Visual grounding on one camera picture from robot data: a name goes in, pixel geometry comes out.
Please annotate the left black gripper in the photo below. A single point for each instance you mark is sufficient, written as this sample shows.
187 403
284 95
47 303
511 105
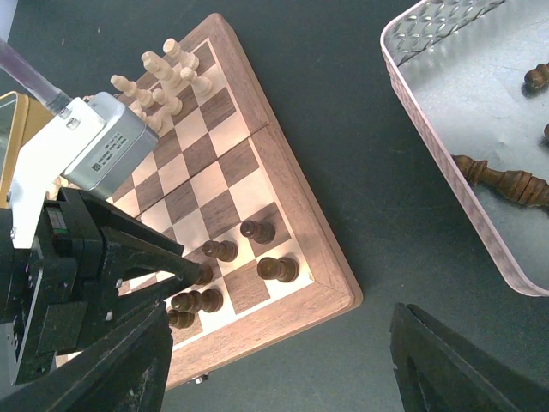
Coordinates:
43 286

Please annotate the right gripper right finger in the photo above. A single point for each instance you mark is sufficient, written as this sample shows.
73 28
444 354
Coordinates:
437 369

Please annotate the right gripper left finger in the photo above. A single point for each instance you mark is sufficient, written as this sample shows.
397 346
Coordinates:
124 371

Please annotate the dark pawn placed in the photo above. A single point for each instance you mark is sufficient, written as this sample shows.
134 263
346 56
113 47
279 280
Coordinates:
283 269
180 320
225 250
262 232
211 300

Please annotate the wooden chess board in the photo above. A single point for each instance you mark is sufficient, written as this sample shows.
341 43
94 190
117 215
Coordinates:
222 161

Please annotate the white chess pieces row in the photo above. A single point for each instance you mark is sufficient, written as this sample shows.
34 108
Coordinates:
171 75

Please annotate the dark queen in tin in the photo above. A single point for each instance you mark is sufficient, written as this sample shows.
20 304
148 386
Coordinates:
516 186

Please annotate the pink-rimmed metal tin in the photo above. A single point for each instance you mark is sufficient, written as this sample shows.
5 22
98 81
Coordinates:
458 68

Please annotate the dark pawn in tin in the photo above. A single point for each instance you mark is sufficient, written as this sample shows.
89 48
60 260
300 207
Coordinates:
537 78

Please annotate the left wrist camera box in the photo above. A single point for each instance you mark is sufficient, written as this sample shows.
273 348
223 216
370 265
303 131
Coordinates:
95 144

